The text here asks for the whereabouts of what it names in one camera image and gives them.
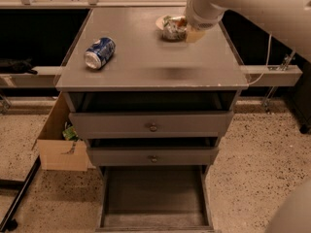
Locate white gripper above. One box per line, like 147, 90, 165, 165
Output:
185, 0, 225, 43

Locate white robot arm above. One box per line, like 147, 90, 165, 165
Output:
186, 0, 311, 233

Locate grey drawer cabinet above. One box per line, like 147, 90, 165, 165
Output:
55, 6, 250, 177

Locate grey top drawer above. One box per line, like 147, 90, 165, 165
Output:
69, 112, 233, 140

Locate grey drawer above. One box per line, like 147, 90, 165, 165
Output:
86, 147, 219, 166
69, 112, 233, 140
96, 166, 214, 233

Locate blue pepsi can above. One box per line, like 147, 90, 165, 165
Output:
84, 37, 116, 70

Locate grey middle drawer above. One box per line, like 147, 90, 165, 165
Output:
86, 147, 219, 166

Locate grey bottom drawer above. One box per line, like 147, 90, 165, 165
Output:
96, 166, 214, 233

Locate white paper bowl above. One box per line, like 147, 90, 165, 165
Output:
155, 16, 171, 30

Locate black cart at right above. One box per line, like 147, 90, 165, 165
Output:
287, 54, 311, 134

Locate green snack bag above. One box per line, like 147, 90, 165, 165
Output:
62, 122, 79, 141

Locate black object on ledge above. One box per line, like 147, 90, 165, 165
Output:
0, 58, 38, 75

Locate cardboard box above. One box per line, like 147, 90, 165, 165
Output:
37, 94, 89, 171

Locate white cable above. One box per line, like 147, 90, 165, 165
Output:
246, 32, 273, 86

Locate black floor rail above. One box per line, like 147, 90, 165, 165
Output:
0, 157, 41, 233

